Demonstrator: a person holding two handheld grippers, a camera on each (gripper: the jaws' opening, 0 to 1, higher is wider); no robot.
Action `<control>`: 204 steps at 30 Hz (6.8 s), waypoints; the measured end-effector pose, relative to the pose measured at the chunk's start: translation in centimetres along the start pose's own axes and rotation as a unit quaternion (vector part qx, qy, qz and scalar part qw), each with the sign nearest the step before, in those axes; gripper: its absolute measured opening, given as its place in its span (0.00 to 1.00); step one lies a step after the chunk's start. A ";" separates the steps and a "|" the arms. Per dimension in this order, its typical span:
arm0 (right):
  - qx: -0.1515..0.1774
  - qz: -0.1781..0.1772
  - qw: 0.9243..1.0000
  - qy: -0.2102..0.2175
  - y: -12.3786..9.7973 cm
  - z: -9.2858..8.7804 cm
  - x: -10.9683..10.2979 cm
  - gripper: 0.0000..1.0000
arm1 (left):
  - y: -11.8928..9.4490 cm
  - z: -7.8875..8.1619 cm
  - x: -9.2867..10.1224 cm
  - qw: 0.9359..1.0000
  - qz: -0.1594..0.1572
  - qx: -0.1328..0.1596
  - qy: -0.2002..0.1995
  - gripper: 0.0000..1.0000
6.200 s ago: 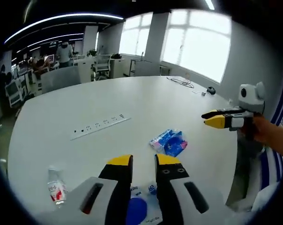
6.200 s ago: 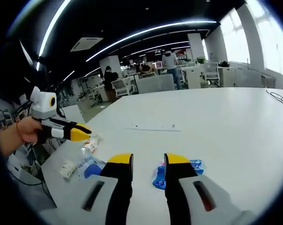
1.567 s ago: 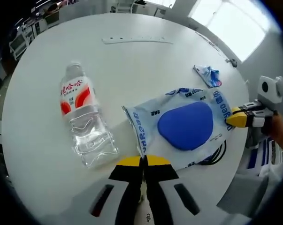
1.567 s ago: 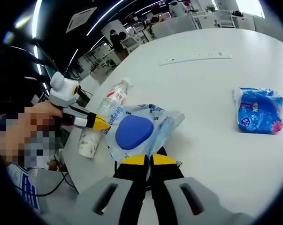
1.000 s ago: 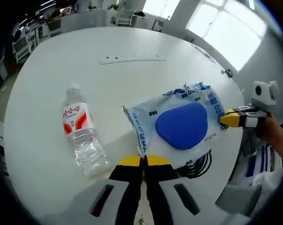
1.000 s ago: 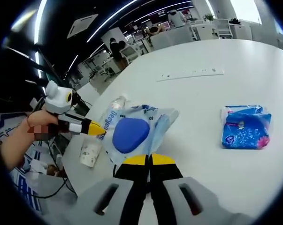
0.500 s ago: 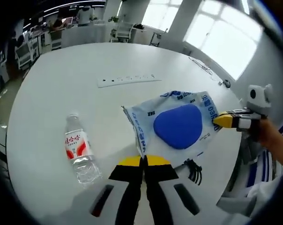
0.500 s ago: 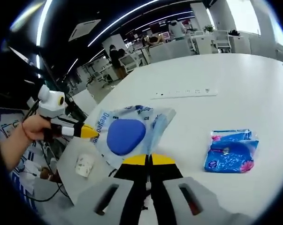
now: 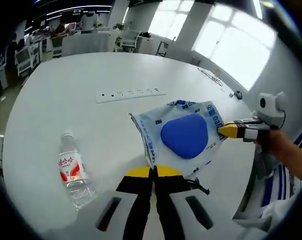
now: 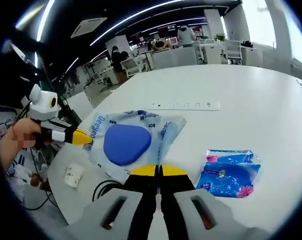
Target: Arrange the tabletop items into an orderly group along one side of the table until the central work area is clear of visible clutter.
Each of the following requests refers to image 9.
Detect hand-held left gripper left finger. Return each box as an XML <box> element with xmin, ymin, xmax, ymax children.
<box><xmin>95</xmin><ymin>166</ymin><xmax>154</xmax><ymax>240</ymax></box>

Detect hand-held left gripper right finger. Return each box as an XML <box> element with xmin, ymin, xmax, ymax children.
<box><xmin>153</xmin><ymin>164</ymin><xmax>214</xmax><ymax>240</ymax></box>

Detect black cord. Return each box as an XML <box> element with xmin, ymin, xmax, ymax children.
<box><xmin>184</xmin><ymin>176</ymin><xmax>211</xmax><ymax>196</ymax></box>

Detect blue white plastic bag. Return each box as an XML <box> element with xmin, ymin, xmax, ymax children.
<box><xmin>129</xmin><ymin>99</ymin><xmax>226</xmax><ymax>177</ymax></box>

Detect clear plastic water bottle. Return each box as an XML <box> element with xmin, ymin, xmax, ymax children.
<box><xmin>58</xmin><ymin>129</ymin><xmax>97</xmax><ymax>212</ymax></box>

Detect person's right hand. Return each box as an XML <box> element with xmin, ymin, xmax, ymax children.
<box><xmin>257</xmin><ymin>128</ymin><xmax>287</xmax><ymax>157</ymax></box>

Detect grey mesh office chair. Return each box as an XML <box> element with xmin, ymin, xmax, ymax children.
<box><xmin>254</xmin><ymin>148</ymin><xmax>273</xmax><ymax>181</ymax></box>

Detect large window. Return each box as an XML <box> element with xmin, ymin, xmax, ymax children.
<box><xmin>150</xmin><ymin>0</ymin><xmax>189</xmax><ymax>39</ymax></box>
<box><xmin>192</xmin><ymin>4</ymin><xmax>277</xmax><ymax>91</ymax></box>

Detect white inset socket panel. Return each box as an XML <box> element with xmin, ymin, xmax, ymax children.
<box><xmin>95</xmin><ymin>87</ymin><xmax>167</xmax><ymax>104</ymax></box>

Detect person's white dotted shirt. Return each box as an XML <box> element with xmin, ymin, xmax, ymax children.
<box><xmin>232</xmin><ymin>196</ymin><xmax>302</xmax><ymax>240</ymax></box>

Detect white office chair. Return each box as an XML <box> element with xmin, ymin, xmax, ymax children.
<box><xmin>15</xmin><ymin>46</ymin><xmax>39</xmax><ymax>76</ymax></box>
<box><xmin>52</xmin><ymin>37</ymin><xmax>67</xmax><ymax>59</ymax></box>
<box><xmin>120</xmin><ymin>29</ymin><xmax>141</xmax><ymax>53</ymax></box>

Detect thin cable on table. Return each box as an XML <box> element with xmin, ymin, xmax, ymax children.
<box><xmin>197</xmin><ymin>66</ymin><xmax>226</xmax><ymax>89</ymax></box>

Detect black metal frame stand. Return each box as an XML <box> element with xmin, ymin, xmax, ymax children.
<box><xmin>156</xmin><ymin>41</ymin><xmax>170</xmax><ymax>59</ymax></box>

